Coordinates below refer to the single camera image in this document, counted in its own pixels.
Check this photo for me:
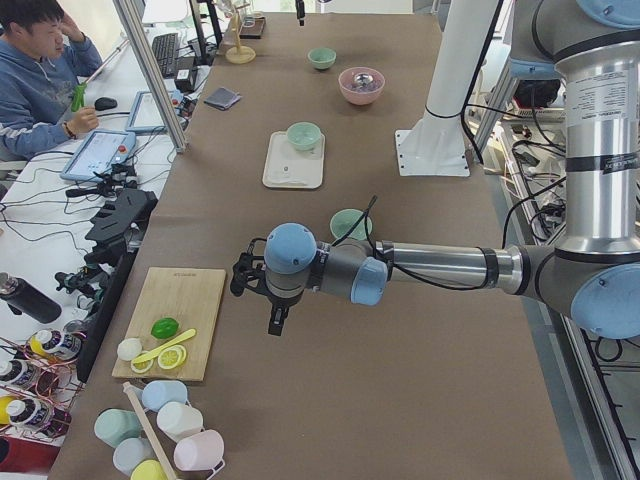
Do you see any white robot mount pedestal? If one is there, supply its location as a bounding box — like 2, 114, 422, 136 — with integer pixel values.
396, 0, 502, 177

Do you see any white garlic bulb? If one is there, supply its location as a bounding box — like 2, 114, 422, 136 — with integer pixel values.
117, 337, 143, 362

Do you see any wooden banana stand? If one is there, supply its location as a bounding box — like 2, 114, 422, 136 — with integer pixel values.
225, 6, 256, 65

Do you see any white cup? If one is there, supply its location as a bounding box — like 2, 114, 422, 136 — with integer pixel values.
156, 401, 204, 442

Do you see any yellow cup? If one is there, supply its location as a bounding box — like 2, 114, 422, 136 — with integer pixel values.
130, 459, 168, 480

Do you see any green bowl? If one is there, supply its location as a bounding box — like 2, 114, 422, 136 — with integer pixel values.
286, 121, 321, 152
329, 208, 373, 242

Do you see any pink cup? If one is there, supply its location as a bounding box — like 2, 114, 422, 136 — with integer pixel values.
173, 430, 225, 472

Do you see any green cup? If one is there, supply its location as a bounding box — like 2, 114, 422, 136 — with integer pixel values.
94, 409, 142, 448

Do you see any person in blue hoodie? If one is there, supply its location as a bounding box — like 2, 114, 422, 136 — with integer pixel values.
1, 1, 102, 161

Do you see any black gripper stand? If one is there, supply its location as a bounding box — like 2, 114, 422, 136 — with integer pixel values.
84, 188, 158, 267

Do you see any green bowl end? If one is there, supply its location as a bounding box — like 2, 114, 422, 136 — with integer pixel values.
307, 47, 337, 71

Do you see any metal ice scoop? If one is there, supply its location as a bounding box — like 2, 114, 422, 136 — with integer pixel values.
352, 72, 375, 89

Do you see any pink bowl with ice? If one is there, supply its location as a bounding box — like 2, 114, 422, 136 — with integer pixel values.
338, 67, 386, 106

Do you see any green bowl on tray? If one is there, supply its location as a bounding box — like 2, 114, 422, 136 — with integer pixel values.
286, 121, 321, 152

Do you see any dark wooden tray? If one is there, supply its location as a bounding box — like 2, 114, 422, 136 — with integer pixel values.
240, 16, 266, 39

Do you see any wooden cutting board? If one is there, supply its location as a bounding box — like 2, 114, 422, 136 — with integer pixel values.
111, 266, 227, 384

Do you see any grey blue cup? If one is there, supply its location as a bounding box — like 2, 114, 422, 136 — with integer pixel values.
112, 438, 156, 476

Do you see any black water bottle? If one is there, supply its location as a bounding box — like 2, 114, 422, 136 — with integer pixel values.
1, 272, 62, 324

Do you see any aluminium frame post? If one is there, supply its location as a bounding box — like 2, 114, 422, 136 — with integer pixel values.
113, 0, 187, 154

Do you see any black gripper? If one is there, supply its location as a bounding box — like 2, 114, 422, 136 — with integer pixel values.
295, 0, 306, 25
266, 283, 303, 336

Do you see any wooden cup rack stick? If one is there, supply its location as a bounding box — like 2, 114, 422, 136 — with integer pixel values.
122, 382, 178, 480

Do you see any yellow sauce bottle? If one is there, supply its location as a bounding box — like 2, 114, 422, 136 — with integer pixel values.
30, 329, 82, 361

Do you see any grey folded cloth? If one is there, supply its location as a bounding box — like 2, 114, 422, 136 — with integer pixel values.
204, 87, 242, 111

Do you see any lemon slice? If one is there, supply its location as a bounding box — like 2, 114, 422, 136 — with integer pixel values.
129, 358, 154, 374
157, 344, 187, 370

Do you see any black keyboard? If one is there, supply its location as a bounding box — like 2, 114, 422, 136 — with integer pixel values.
151, 33, 179, 78

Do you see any green lime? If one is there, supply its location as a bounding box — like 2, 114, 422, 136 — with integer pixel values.
150, 317, 179, 339

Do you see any blue teach pendant tablet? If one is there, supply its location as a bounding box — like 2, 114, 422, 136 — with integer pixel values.
59, 129, 136, 182

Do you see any black computer mouse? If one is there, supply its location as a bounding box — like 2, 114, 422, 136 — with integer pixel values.
94, 97, 118, 111

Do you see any yellow plastic knife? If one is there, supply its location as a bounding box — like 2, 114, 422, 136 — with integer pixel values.
132, 328, 197, 363

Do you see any cream rabbit tray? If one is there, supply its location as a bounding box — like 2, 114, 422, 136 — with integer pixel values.
262, 131, 325, 190

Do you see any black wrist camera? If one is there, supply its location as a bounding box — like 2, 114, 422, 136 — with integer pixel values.
230, 237, 268, 297

